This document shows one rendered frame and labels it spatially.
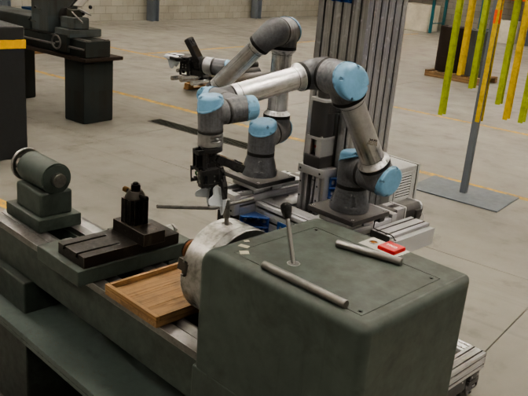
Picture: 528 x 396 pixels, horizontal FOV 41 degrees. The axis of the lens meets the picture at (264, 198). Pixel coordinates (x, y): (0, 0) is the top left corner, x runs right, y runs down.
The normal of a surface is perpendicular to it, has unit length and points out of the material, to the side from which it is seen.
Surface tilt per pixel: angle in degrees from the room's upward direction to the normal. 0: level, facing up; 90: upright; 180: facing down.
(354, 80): 83
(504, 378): 0
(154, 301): 0
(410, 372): 90
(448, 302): 90
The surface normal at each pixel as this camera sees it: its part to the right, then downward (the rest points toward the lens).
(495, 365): 0.08, -0.94
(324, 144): 0.69, 0.29
